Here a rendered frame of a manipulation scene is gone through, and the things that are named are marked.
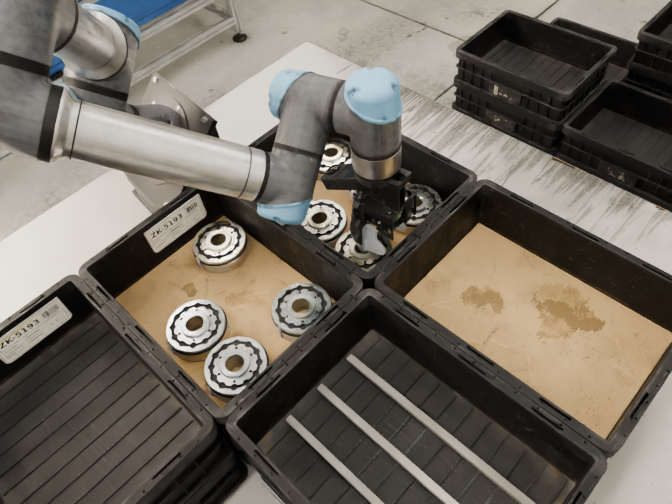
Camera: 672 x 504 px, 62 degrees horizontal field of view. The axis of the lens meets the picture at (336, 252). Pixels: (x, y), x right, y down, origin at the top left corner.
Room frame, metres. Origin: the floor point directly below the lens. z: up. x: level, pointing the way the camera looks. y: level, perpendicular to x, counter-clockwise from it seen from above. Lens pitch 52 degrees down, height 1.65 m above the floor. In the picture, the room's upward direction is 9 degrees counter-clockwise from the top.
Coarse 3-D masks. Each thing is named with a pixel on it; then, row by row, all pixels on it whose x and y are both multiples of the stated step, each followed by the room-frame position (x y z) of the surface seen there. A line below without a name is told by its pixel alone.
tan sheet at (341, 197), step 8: (320, 184) 0.82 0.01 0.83; (320, 192) 0.80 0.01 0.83; (328, 192) 0.80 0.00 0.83; (336, 192) 0.79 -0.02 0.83; (344, 192) 0.79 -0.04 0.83; (312, 200) 0.78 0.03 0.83; (336, 200) 0.77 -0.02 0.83; (344, 200) 0.77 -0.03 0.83; (344, 208) 0.75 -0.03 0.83; (352, 208) 0.74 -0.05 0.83; (400, 232) 0.66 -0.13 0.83; (392, 240) 0.65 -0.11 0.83; (400, 240) 0.65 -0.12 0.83; (392, 248) 0.63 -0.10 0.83
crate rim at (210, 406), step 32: (192, 192) 0.76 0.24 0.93; (96, 256) 0.64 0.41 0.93; (320, 256) 0.57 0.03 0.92; (96, 288) 0.57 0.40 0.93; (352, 288) 0.49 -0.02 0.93; (128, 320) 0.50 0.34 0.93; (320, 320) 0.44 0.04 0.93; (160, 352) 0.43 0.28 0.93; (288, 352) 0.40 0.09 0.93; (192, 384) 0.38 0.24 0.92; (256, 384) 0.35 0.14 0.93; (224, 416) 0.32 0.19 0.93
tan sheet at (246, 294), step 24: (192, 240) 0.73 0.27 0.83; (168, 264) 0.68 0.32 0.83; (192, 264) 0.67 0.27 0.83; (264, 264) 0.64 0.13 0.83; (144, 288) 0.63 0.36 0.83; (168, 288) 0.62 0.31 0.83; (192, 288) 0.61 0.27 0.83; (216, 288) 0.60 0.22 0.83; (240, 288) 0.60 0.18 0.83; (264, 288) 0.59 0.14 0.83; (144, 312) 0.58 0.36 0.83; (168, 312) 0.57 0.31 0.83; (240, 312) 0.54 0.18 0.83; (264, 312) 0.54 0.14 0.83; (264, 336) 0.49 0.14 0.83
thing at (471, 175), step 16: (272, 128) 0.90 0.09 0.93; (256, 144) 0.86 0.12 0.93; (416, 144) 0.79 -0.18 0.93; (448, 160) 0.73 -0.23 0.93; (464, 192) 0.65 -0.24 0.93; (288, 224) 0.64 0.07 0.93; (320, 240) 0.59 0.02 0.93; (336, 256) 0.56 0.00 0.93; (352, 272) 0.52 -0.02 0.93; (368, 272) 0.51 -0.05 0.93
